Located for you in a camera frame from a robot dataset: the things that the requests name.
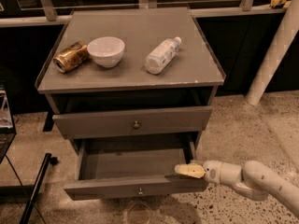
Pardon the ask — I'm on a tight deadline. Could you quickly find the white ceramic bowl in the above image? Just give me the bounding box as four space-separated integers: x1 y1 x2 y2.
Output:
87 36 125 68

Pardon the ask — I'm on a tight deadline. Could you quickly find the grey drawer cabinet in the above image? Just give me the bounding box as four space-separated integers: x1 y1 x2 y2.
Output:
37 7 224 149

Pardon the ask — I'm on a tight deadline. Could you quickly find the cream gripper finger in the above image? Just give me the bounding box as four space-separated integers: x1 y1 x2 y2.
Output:
175 163 206 178

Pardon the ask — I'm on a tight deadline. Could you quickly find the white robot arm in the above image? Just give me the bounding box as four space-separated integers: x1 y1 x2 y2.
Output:
175 161 299 217

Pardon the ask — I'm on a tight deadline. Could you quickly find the grey top drawer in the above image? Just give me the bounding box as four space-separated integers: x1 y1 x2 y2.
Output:
53 106 212 139

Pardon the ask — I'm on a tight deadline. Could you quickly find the clear plastic bottle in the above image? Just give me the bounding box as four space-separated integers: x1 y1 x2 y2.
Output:
145 36 181 75

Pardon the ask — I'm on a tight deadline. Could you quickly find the yellow object on ledge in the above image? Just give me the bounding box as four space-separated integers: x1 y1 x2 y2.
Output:
270 0 290 8

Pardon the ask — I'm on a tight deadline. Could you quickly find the black stand leg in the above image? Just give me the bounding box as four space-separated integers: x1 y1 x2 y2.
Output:
20 153 58 224

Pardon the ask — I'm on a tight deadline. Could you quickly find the grey drawer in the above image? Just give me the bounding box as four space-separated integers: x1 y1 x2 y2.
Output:
64 140 207 201
53 106 212 139

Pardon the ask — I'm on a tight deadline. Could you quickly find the black laptop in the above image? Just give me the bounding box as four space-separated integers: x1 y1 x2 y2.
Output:
0 82 16 163

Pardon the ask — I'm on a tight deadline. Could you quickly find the gold drink can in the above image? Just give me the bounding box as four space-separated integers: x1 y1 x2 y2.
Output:
53 41 89 73

